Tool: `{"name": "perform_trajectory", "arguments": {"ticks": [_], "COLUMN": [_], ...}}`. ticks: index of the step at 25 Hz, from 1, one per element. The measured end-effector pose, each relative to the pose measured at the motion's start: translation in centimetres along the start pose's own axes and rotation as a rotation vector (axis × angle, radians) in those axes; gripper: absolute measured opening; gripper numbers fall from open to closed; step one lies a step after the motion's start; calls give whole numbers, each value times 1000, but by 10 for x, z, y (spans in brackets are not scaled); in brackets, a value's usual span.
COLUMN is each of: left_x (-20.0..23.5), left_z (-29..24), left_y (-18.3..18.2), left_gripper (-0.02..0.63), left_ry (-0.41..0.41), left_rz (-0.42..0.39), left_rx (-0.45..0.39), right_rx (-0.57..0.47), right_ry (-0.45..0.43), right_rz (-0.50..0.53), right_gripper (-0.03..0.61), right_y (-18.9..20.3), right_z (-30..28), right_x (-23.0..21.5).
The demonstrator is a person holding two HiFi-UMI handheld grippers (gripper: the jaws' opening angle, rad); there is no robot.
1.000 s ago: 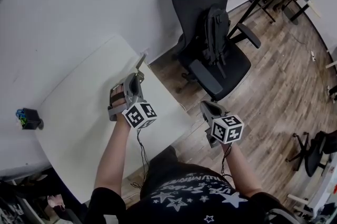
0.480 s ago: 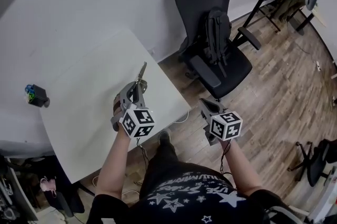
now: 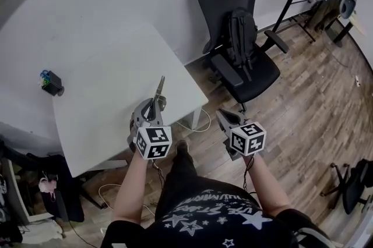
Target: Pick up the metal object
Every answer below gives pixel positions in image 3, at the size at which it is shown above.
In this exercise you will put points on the black pen holder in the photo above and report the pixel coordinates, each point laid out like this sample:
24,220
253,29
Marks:
53,84

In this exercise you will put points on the person's black star t-shirt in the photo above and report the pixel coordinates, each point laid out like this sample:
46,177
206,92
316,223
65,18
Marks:
221,217

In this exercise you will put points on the person's black trousers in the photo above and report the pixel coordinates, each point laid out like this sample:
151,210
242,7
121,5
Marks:
180,180

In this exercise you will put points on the green clip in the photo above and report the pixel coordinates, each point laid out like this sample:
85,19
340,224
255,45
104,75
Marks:
45,82

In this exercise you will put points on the black backpack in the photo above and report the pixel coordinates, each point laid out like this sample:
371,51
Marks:
242,37

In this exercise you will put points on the person's dark shoe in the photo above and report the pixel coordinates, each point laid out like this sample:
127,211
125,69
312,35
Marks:
182,148

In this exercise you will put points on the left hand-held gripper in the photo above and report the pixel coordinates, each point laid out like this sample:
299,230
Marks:
154,142

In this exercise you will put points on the white desk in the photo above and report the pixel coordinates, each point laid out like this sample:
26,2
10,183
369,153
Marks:
116,89

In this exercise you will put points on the pink cloth item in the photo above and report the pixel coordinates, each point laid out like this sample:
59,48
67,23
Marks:
48,185

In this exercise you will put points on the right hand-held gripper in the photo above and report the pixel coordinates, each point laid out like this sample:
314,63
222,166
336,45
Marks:
247,139

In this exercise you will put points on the blue clip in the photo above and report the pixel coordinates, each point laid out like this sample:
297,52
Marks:
44,73

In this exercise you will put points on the black office chair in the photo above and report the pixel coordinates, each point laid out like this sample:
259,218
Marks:
233,60
351,185

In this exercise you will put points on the person's right forearm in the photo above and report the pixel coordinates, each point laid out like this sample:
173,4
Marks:
266,182

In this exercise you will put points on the person's left forearm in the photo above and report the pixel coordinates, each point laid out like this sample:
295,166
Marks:
131,185

